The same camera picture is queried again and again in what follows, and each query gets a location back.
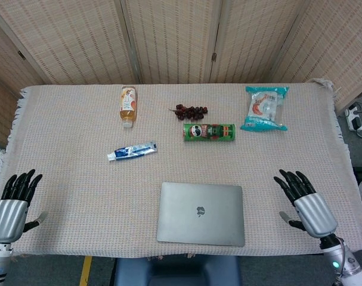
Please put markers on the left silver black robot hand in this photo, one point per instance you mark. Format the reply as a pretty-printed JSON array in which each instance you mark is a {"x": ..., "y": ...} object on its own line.
[{"x": 7, "y": 217}]

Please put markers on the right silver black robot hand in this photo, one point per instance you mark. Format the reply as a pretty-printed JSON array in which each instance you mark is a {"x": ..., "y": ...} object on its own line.
[{"x": 316, "y": 214}]

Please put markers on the silver laptop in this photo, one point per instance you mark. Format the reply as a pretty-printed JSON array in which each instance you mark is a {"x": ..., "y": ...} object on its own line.
[{"x": 183, "y": 214}]

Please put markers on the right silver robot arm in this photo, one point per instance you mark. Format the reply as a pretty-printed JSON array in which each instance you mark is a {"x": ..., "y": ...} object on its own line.
[{"x": 347, "y": 265}]

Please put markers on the woven folding screen panel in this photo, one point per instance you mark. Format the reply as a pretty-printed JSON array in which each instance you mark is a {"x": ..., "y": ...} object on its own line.
[
  {"x": 7, "y": 59},
  {"x": 341, "y": 44},
  {"x": 73, "y": 44},
  {"x": 174, "y": 41},
  {"x": 252, "y": 41}
]

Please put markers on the white power strip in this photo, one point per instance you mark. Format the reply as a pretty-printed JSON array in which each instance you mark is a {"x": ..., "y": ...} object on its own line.
[{"x": 352, "y": 114}]

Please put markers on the teal snack bag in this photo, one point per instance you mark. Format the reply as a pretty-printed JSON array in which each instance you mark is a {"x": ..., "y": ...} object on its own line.
[{"x": 264, "y": 108}]

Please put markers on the beige woven tablecloth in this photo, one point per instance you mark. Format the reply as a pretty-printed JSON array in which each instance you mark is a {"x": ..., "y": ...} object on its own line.
[{"x": 79, "y": 119}]

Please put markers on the green chips can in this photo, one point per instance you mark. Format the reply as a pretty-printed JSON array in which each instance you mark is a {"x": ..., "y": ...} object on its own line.
[{"x": 209, "y": 132}]

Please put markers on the blue white toothpaste tube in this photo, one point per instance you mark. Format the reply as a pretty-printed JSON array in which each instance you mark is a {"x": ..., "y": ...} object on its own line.
[{"x": 133, "y": 151}]

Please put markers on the dark red grape bunch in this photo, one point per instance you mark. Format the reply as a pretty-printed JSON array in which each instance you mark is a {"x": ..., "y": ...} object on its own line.
[{"x": 189, "y": 111}]

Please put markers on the orange juice bottle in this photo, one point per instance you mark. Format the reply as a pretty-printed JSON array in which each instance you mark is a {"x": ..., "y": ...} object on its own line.
[{"x": 128, "y": 107}]

